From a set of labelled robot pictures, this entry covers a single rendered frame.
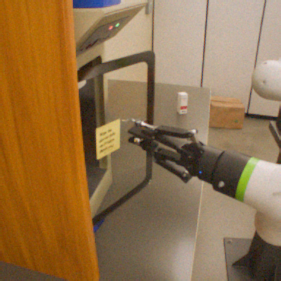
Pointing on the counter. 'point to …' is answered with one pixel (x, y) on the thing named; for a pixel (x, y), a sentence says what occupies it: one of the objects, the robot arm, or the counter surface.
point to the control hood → (88, 16)
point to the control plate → (100, 34)
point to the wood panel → (42, 144)
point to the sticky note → (107, 138)
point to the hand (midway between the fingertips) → (143, 137)
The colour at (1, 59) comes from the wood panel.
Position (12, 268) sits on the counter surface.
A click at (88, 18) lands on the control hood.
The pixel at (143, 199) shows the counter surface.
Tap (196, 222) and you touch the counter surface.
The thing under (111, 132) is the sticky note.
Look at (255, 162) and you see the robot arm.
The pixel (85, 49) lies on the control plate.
